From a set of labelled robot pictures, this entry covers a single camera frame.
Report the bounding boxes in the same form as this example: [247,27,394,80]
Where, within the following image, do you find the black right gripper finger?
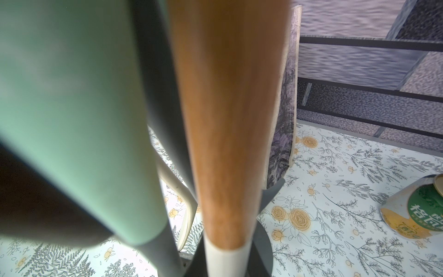
[1,146,113,247]

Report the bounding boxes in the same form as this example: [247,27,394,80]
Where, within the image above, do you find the mint handle cream spatula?
[154,151,198,251]

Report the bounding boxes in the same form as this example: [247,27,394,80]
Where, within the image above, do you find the grey utensil rack stand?
[129,1,273,277]

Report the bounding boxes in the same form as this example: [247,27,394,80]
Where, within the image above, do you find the green beer can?
[380,174,443,240]

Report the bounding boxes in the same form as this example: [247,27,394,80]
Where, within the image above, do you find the mint handle grey ladle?
[1,1,184,277]

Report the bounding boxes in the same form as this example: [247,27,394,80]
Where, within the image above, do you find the wooden handle white utensil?
[167,1,290,277]

